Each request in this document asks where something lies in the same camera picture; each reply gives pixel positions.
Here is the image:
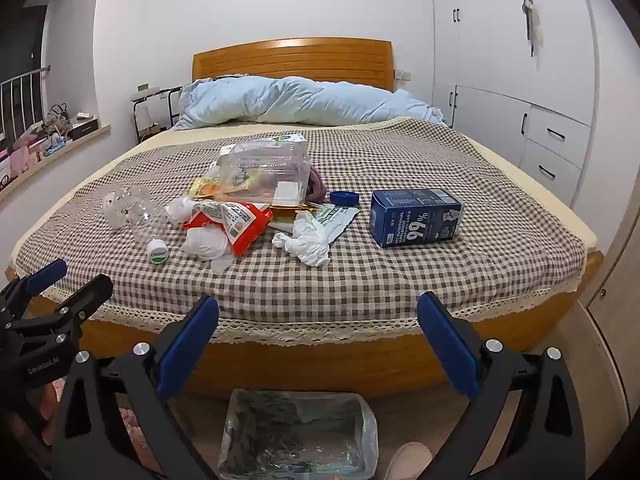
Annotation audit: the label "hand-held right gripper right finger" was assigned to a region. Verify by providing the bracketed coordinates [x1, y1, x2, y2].
[416, 291, 585, 480]

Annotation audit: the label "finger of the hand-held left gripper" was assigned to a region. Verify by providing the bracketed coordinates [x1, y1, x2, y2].
[0, 258, 68, 321]
[7, 274, 115, 348]

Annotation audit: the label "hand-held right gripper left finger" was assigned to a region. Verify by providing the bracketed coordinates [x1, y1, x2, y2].
[52, 295, 221, 480]

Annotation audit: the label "crushed clear plastic bottle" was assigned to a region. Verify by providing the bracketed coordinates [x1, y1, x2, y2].
[100, 190, 133, 231]

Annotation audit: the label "clear bottle with white cap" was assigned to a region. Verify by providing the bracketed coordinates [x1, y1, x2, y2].
[125, 185, 171, 265]

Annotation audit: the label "white plastic bag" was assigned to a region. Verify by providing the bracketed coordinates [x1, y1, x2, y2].
[520, 0, 543, 68]
[181, 225, 233, 261]

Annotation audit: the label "small white tissue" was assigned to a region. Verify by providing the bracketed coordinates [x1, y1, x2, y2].
[165, 196, 196, 225]

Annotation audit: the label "red white snack bag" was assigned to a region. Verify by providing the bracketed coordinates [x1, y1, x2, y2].
[182, 200, 274, 257]

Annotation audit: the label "blue carton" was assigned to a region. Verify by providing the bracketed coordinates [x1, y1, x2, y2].
[369, 188, 465, 249]

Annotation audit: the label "bin with clear liner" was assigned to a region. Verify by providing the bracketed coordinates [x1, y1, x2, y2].
[217, 387, 379, 480]

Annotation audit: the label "large white tissue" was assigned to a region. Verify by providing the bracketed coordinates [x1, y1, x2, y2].
[271, 210, 332, 267]

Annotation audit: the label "gold foil packet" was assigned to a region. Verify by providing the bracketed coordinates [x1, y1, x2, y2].
[189, 170, 251, 200]

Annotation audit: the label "green white fruit packet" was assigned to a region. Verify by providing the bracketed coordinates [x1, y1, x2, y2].
[270, 202, 361, 241]

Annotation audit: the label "clear plastic container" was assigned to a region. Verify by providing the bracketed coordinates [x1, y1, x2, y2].
[216, 139, 312, 206]

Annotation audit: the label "purple cloth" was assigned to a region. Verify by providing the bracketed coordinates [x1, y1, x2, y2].
[306, 167, 328, 202]

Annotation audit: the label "white printed wrapper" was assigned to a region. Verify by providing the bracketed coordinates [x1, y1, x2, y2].
[220, 132, 308, 161]

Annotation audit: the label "pink gift bag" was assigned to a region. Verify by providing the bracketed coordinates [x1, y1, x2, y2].
[0, 135, 41, 181]

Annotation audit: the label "wooden window sill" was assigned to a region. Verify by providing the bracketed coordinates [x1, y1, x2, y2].
[0, 125, 112, 206]

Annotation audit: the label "black box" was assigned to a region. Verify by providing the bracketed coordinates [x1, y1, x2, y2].
[67, 116, 99, 142]

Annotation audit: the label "small cluttered ornaments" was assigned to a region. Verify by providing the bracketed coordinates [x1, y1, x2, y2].
[42, 102, 76, 136]

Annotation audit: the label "beige door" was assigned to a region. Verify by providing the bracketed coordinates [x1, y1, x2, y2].
[582, 160, 640, 426]

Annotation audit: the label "white metal railing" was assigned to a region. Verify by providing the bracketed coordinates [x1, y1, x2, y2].
[0, 65, 51, 141]

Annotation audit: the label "metal bedside rack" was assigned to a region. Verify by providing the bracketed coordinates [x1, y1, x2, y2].
[131, 85, 183, 143]

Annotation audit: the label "light blue duvet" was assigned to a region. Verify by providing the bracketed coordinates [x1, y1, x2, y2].
[172, 76, 446, 131]

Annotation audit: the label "white wardrobe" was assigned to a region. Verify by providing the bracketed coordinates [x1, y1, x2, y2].
[430, 0, 601, 206]

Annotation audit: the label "hanging white plastic bag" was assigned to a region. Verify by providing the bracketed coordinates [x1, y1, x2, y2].
[520, 0, 543, 68]

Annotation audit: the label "wooden bed frame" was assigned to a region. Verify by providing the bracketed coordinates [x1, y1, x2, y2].
[5, 37, 606, 401]

